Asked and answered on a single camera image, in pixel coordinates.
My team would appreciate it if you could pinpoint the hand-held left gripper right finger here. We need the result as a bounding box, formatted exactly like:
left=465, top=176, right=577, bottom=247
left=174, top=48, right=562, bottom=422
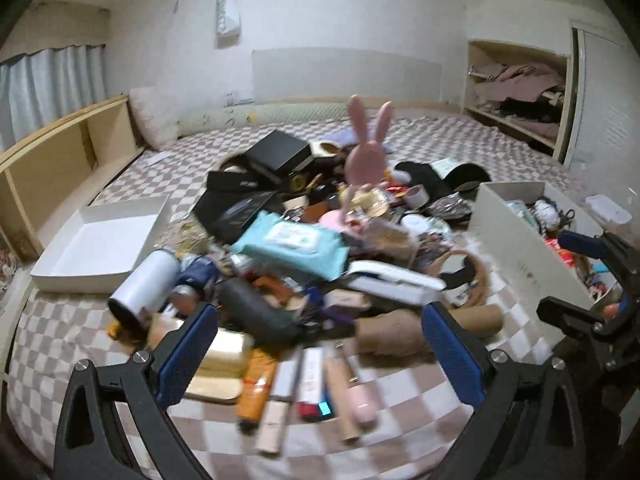
left=422, top=301, right=587, bottom=480

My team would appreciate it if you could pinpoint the brown headband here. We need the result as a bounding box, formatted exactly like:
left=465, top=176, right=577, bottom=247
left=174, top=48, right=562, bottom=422
left=434, top=250, right=494, bottom=308

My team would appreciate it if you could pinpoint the wooden closet niche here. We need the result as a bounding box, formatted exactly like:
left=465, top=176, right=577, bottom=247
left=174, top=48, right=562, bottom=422
left=464, top=39, right=575, bottom=157

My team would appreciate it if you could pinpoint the grey curtain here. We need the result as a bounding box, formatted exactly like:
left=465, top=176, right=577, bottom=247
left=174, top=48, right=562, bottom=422
left=0, top=44, right=109, bottom=152

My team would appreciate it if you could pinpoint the white shallow tray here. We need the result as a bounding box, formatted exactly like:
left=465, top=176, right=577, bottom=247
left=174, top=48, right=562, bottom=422
left=30, top=194, right=174, bottom=294

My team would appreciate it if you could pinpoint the tape roll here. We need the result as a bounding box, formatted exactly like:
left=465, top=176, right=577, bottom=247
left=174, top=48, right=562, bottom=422
left=402, top=185, right=429, bottom=209

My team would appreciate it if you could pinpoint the pile of clothes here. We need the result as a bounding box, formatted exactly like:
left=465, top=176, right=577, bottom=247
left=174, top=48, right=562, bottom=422
left=470, top=60, right=567, bottom=126

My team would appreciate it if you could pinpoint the black cylinder pouch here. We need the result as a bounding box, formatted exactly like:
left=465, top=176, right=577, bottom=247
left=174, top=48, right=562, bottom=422
left=219, top=277, right=307, bottom=347

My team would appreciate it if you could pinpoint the clear plastic box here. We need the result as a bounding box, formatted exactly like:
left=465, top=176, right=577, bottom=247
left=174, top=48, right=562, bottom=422
left=584, top=194, right=634, bottom=225

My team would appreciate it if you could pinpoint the pink bunny ear mirror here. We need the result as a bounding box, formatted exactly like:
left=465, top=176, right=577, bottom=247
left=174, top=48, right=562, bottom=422
left=345, top=94, right=394, bottom=192

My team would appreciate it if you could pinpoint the white storage box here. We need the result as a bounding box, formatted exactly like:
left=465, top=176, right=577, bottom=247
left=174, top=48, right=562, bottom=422
left=467, top=180, right=626, bottom=313

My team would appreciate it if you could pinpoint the long pale bolster pillow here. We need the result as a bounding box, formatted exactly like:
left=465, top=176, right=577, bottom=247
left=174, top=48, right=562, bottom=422
left=177, top=101, right=352, bottom=137

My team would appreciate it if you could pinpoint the white and blue device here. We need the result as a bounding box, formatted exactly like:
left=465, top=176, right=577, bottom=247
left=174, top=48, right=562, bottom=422
left=344, top=260, right=447, bottom=307

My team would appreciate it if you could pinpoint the white tumbler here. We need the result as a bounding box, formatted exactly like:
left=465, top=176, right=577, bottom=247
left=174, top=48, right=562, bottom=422
left=107, top=247, right=182, bottom=330

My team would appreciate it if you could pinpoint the white fluffy pillow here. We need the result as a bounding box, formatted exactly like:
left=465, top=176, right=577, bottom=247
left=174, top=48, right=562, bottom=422
left=128, top=86, right=181, bottom=150

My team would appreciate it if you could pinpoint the black cap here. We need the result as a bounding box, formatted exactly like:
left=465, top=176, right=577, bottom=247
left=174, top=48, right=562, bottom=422
left=444, top=162, right=494, bottom=192

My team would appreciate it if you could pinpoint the black square box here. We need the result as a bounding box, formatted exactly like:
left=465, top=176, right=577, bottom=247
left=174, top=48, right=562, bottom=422
left=247, top=130, right=314, bottom=177

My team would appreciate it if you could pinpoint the brown cloth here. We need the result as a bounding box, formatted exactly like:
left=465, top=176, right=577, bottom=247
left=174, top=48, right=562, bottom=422
left=357, top=309, right=437, bottom=362

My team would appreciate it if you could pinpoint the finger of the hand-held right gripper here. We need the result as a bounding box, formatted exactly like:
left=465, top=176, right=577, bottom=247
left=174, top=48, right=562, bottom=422
left=536, top=296, right=619, bottom=343
left=557, top=230, right=633, bottom=273

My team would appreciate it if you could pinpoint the white sliding door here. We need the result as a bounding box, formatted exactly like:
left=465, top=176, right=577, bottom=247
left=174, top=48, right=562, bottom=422
left=564, top=24, right=640, bottom=181

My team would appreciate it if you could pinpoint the beige paper strip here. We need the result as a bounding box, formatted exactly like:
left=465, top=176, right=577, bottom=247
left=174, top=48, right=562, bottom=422
left=324, top=357, right=362, bottom=442

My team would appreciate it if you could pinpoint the orange cream tube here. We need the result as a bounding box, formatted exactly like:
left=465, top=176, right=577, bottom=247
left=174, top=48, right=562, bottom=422
left=235, top=347, right=279, bottom=427

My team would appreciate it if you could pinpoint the red flat case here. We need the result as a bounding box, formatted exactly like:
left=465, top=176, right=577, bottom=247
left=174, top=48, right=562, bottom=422
left=298, top=399, right=335, bottom=423

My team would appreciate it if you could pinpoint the white hanging bag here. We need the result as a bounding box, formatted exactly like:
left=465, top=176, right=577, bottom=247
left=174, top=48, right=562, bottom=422
left=215, top=0, right=242, bottom=49

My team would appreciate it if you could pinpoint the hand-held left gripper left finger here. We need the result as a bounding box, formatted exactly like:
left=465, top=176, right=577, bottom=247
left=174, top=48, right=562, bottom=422
left=54, top=302, right=219, bottom=480

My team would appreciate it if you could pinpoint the cream glasses case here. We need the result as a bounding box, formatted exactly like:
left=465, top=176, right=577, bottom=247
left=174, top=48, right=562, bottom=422
left=197, top=332, right=254, bottom=379

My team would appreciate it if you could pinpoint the gold oblong tray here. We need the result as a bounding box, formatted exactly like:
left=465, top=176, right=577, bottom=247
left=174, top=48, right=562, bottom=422
left=184, top=374, right=247, bottom=407

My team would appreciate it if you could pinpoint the teal wet wipes pack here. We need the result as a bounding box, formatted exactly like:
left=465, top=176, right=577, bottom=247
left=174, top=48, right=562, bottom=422
left=232, top=210, right=352, bottom=282

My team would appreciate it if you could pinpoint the checkered bed sheet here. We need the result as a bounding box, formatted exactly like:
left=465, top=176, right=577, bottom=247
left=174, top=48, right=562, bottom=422
left=5, top=115, right=601, bottom=480

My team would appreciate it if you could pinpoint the wooden headboard shelf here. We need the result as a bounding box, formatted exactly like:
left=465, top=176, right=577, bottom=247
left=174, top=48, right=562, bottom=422
left=0, top=94, right=147, bottom=262

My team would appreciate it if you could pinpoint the black case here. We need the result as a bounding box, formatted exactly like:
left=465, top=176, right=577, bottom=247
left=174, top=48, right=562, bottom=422
left=192, top=192, right=287, bottom=242

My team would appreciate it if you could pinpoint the long black box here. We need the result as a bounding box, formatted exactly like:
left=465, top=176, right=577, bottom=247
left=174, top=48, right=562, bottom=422
left=206, top=170, right=277, bottom=192

